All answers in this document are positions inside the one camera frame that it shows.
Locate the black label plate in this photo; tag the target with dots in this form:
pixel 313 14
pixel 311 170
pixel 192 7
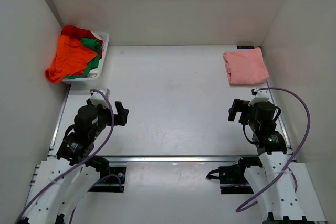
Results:
pixel 245 47

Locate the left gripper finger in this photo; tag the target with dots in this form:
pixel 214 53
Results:
pixel 121 110
pixel 120 120

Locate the red t shirt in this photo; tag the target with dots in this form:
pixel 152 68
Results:
pixel 77 33

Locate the folded pink t shirt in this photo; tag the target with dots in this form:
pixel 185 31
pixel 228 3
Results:
pixel 245 67

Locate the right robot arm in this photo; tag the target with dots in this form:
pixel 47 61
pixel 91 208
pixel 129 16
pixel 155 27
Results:
pixel 272 181

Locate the green t shirt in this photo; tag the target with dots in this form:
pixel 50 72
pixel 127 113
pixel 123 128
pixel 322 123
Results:
pixel 94 54

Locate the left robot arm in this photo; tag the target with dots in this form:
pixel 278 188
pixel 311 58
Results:
pixel 77 167

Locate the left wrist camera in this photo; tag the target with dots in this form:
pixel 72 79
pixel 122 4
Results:
pixel 99 95

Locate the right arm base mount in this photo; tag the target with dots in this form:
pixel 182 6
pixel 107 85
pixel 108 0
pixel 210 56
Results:
pixel 231 178

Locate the orange t shirt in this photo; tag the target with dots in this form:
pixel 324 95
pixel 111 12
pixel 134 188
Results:
pixel 70 59

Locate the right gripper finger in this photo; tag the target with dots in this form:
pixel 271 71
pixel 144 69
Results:
pixel 232 115
pixel 238 106

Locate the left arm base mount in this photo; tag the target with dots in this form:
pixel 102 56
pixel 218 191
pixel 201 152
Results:
pixel 112 178

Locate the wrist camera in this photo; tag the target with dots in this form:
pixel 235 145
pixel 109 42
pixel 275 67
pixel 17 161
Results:
pixel 258 96
pixel 99 95

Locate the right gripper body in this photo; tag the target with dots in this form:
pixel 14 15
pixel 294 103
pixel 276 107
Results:
pixel 250 120

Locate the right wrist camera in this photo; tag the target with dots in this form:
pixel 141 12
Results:
pixel 258 96

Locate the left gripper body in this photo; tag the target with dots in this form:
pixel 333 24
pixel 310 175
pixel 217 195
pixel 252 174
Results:
pixel 106 116

